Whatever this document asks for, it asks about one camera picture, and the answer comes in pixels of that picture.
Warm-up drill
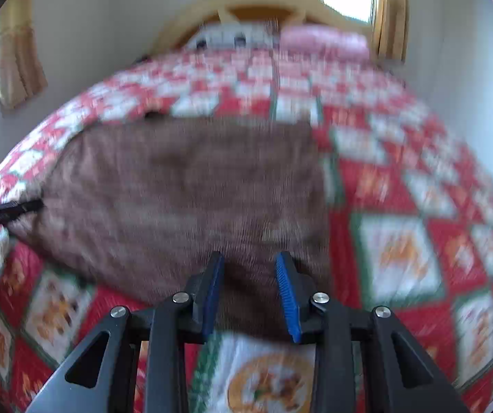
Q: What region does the brown knit sweater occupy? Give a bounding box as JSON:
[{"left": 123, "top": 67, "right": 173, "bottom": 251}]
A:
[{"left": 10, "top": 116, "right": 331, "bottom": 340}]

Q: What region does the yellow curtain left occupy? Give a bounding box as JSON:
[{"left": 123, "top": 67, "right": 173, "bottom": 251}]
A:
[{"left": 0, "top": 0, "right": 47, "bottom": 110}]

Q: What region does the red teddy bear quilt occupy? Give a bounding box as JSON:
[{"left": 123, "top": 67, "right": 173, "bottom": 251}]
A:
[{"left": 0, "top": 50, "right": 493, "bottom": 412}]

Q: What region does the grey patterned pillow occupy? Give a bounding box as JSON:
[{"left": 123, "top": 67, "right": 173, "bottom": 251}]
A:
[{"left": 183, "top": 22, "right": 279, "bottom": 50}]

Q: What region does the pink pillow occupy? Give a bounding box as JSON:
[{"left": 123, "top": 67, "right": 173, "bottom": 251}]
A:
[{"left": 279, "top": 24, "right": 371, "bottom": 61}]

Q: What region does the cream wooden headboard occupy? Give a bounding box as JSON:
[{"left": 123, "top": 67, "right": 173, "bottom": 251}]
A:
[{"left": 149, "top": 0, "right": 372, "bottom": 55}]

